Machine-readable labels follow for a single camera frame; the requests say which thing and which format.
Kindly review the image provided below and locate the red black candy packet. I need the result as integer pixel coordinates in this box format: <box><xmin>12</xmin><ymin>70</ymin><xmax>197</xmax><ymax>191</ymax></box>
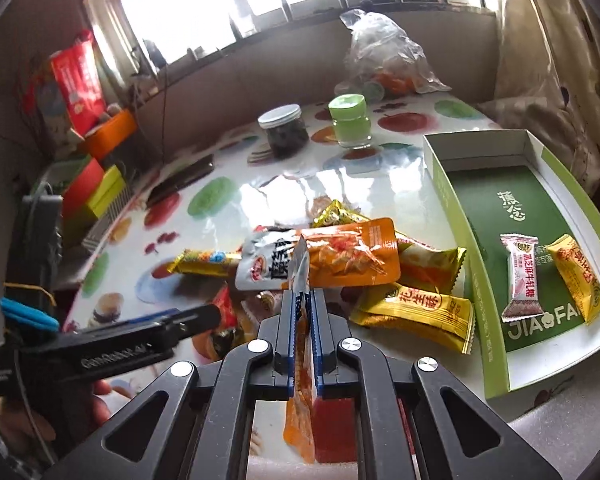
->
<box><xmin>192</xmin><ymin>284</ymin><xmax>245</xmax><ymax>361</ymax></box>

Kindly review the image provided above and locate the long yellow snack bar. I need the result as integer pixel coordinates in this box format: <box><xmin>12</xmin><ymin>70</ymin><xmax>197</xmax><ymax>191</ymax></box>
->
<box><xmin>166</xmin><ymin>249</ymin><xmax>242</xmax><ymax>278</ymax></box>

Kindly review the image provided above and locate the pink white snack packet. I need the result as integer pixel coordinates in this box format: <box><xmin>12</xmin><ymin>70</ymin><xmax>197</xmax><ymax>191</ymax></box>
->
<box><xmin>500</xmin><ymin>233</ymin><xmax>544</xmax><ymax>323</ymax></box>

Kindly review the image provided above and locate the yellow peanut candy packet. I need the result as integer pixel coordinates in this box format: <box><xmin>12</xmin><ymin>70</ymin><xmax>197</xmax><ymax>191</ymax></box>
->
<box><xmin>545</xmin><ymin>234</ymin><xmax>600</xmax><ymax>325</ymax></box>

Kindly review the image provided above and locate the person's left hand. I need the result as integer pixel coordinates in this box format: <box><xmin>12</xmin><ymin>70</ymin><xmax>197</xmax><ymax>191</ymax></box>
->
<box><xmin>0</xmin><ymin>378</ymin><xmax>114</xmax><ymax>456</ymax></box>

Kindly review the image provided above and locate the white grey snack pouch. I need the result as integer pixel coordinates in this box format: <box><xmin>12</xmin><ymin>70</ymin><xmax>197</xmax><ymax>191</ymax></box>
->
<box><xmin>235</xmin><ymin>230</ymin><xmax>300</xmax><ymax>292</ymax></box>

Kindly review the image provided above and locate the yellow peanut candy wrapper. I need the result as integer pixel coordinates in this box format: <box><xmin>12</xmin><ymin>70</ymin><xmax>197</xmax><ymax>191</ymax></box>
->
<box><xmin>349</xmin><ymin>283</ymin><xmax>476</xmax><ymax>354</ymax></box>

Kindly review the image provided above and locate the yellow orange snack packet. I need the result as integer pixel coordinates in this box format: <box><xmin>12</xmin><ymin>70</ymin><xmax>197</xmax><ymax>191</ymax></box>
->
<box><xmin>311</xmin><ymin>200</ymin><xmax>466</xmax><ymax>295</ymax></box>

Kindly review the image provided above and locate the black smartphone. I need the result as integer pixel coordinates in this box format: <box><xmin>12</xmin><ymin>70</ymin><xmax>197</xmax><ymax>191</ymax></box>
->
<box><xmin>146</xmin><ymin>154</ymin><xmax>214</xmax><ymax>208</ymax></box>

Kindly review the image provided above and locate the yellow green box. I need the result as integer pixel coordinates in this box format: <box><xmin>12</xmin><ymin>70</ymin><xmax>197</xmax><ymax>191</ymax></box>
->
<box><xmin>81</xmin><ymin>166</ymin><xmax>126</xmax><ymax>219</ymax></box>

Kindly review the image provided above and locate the red box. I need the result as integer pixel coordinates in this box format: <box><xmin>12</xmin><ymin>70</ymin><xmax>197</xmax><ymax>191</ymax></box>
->
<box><xmin>62</xmin><ymin>157</ymin><xmax>105</xmax><ymax>218</ymax></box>

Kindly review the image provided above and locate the dark jar white lid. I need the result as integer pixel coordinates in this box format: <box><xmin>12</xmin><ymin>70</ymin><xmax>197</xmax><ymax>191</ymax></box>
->
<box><xmin>258</xmin><ymin>104</ymin><xmax>309</xmax><ymax>159</ymax></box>

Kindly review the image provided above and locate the orange box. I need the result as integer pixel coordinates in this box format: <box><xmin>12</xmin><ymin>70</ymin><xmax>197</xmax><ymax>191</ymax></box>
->
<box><xmin>78</xmin><ymin>108</ymin><xmax>137</xmax><ymax>162</ymax></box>

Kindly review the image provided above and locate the green lidded glass jar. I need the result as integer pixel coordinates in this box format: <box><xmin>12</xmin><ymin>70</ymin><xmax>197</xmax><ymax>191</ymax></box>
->
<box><xmin>328</xmin><ymin>93</ymin><xmax>372</xmax><ymax>150</ymax></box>

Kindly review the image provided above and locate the green white shallow box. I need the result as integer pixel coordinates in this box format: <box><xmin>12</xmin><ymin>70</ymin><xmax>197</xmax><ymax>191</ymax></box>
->
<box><xmin>424</xmin><ymin>130</ymin><xmax>600</xmax><ymax>399</ymax></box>

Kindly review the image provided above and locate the clear plastic bag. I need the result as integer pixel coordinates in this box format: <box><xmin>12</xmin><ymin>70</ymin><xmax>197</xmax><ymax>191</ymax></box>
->
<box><xmin>334</xmin><ymin>9</ymin><xmax>451</xmax><ymax>103</ymax></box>

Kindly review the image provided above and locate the red gift bag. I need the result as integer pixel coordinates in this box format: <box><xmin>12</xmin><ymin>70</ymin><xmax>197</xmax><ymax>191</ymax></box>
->
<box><xmin>50</xmin><ymin>29</ymin><xmax>106</xmax><ymax>136</ymax></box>

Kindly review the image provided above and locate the beige patterned curtain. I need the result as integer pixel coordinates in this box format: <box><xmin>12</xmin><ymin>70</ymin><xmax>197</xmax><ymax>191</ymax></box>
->
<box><xmin>478</xmin><ymin>0</ymin><xmax>600</xmax><ymax>194</ymax></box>

